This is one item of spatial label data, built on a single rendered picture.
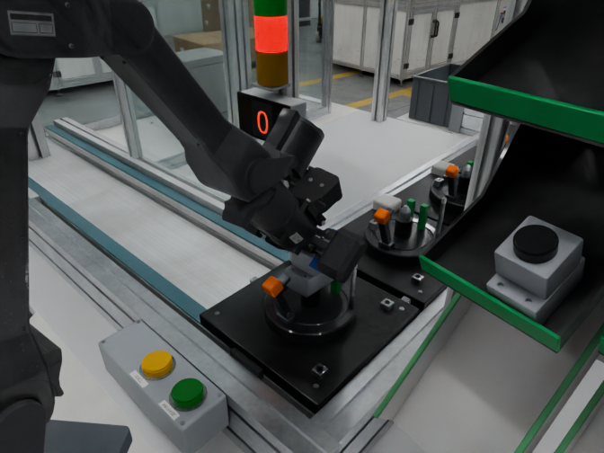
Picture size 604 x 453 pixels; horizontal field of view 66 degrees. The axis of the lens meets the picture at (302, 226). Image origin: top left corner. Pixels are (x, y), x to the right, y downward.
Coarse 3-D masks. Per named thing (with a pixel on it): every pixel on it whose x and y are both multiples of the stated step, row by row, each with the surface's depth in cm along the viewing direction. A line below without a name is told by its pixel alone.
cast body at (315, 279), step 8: (296, 256) 65; (304, 256) 64; (312, 256) 63; (296, 264) 66; (304, 264) 65; (288, 272) 66; (296, 272) 65; (304, 272) 65; (312, 272) 64; (320, 272) 65; (296, 280) 65; (304, 280) 64; (312, 280) 64; (320, 280) 66; (328, 280) 68; (296, 288) 66; (304, 288) 64; (312, 288) 65; (320, 288) 67; (304, 296) 65
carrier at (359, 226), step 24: (360, 216) 96; (408, 216) 83; (408, 240) 84; (432, 240) 85; (360, 264) 81; (384, 264) 81; (408, 264) 81; (384, 288) 77; (408, 288) 76; (432, 288) 76
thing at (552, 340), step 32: (512, 160) 45; (544, 160) 47; (576, 160) 46; (512, 192) 46; (544, 192) 45; (576, 192) 43; (480, 224) 45; (512, 224) 44; (576, 224) 41; (448, 256) 44; (480, 256) 42; (480, 288) 40; (576, 288) 38; (512, 320) 37; (576, 320) 34
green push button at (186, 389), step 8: (176, 384) 59; (184, 384) 59; (192, 384) 59; (200, 384) 59; (176, 392) 58; (184, 392) 58; (192, 392) 58; (200, 392) 58; (176, 400) 57; (184, 400) 57; (192, 400) 57; (200, 400) 58
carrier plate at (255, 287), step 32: (256, 288) 76; (224, 320) 69; (256, 320) 69; (384, 320) 69; (256, 352) 64; (288, 352) 64; (320, 352) 64; (352, 352) 64; (288, 384) 60; (320, 384) 59
